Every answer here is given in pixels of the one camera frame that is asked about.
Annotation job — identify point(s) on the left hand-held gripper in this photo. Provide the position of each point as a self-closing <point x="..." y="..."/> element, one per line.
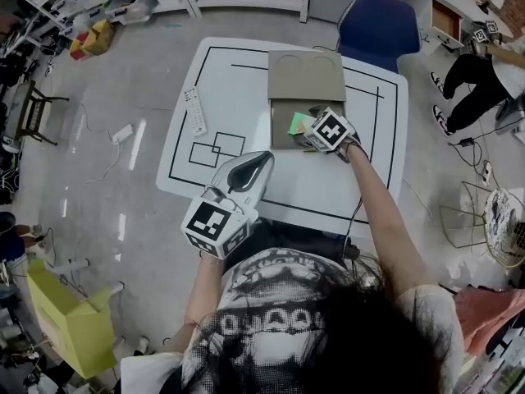
<point x="213" y="224"/>

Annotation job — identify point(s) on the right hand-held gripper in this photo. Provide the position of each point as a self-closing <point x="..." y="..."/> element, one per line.
<point x="330" y="131"/>

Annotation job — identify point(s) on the green and white small packet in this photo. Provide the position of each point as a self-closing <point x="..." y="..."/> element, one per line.
<point x="299" y="123"/>

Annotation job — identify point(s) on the grey cardboard box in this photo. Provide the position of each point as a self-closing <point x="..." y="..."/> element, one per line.
<point x="305" y="76"/>

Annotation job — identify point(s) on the person's right forearm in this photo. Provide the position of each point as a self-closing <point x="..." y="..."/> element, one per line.
<point x="381" y="220"/>

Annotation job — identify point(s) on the person's left forearm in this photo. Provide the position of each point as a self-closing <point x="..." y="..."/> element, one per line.
<point x="201" y="294"/>

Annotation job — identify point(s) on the yellow-green cardboard box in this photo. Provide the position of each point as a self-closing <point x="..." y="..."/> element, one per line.
<point x="78" y="326"/>

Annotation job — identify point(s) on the person's black trousers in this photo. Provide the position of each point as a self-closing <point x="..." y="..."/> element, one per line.
<point x="295" y="236"/>

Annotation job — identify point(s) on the white remote control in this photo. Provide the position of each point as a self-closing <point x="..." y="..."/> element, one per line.
<point x="195" y="111"/>

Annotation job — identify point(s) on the white low table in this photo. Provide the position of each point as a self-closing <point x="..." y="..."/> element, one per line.
<point x="229" y="97"/>

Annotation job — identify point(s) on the blue chair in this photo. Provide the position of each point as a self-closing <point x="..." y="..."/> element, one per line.
<point x="377" y="27"/>

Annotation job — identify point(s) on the white power strip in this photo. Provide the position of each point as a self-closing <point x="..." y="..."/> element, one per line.
<point x="123" y="133"/>
<point x="487" y="172"/>

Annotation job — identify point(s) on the black power adapter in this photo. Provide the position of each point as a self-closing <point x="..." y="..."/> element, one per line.
<point x="467" y="141"/>

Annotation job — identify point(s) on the person's white printed t-shirt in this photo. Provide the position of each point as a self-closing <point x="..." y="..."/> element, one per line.
<point x="279" y="343"/>

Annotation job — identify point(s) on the white drawer cabinet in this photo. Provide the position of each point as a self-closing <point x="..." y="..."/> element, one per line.
<point x="445" y="19"/>

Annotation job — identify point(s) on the small black table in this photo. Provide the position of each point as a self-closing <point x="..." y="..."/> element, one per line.
<point x="35" y="111"/>

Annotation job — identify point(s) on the pink cloth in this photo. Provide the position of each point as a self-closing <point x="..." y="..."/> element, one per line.
<point x="488" y="318"/>

